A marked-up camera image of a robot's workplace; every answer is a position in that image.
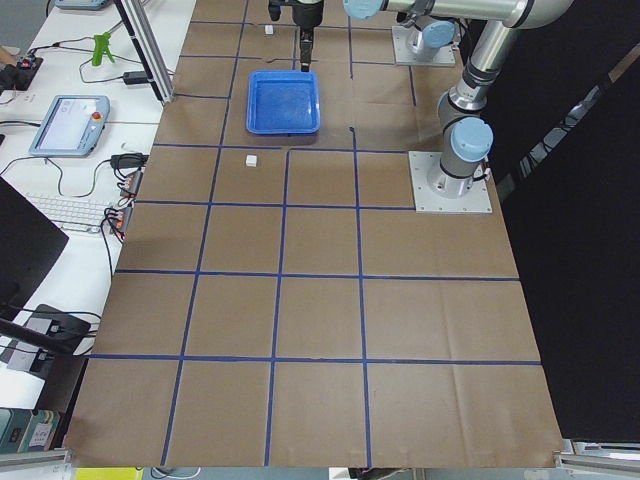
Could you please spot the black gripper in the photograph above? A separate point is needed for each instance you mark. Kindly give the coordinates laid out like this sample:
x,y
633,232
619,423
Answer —
x,y
305,15

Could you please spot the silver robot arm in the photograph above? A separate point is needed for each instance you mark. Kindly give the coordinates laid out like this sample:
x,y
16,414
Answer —
x,y
409,13
467,138

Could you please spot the blue plastic tray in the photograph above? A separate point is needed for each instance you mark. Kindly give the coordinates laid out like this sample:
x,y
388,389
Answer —
x,y
283,102

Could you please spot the black power adapter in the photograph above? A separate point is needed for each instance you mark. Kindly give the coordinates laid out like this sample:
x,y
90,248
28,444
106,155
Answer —
x,y
134,77

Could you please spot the black adapter near keyboard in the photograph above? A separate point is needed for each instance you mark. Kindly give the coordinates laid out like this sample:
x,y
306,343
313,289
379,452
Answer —
x,y
128,160

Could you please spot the orange connector hub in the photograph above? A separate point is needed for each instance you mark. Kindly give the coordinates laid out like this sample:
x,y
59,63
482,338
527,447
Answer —
x,y
117,221
130,185

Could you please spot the teach pendant with screen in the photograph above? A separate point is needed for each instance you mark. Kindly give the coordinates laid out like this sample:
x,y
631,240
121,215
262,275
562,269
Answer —
x,y
72,126

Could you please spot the brown paper table cover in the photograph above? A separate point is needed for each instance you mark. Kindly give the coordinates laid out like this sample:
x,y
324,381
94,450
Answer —
x,y
301,312

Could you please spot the white keyboard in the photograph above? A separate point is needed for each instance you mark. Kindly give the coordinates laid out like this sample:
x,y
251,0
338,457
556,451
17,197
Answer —
x,y
72,215

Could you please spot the black red button box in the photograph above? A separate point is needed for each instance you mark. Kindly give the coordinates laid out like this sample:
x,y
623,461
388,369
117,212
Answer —
x,y
22,74

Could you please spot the black monitor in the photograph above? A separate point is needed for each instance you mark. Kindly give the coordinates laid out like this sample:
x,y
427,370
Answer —
x,y
30,246

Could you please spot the black monitor stand base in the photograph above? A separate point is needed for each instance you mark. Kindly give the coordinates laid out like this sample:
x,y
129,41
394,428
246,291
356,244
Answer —
x,y
48,333

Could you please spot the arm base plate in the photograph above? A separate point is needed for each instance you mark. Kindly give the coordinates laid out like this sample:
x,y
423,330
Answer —
x,y
435,192
430,46

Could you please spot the aluminium frame post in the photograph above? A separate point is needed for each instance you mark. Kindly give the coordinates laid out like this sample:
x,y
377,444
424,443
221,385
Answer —
x,y
140,32

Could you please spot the green handled reach grabber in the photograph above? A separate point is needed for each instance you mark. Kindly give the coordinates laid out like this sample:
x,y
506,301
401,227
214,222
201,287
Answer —
x,y
101,49

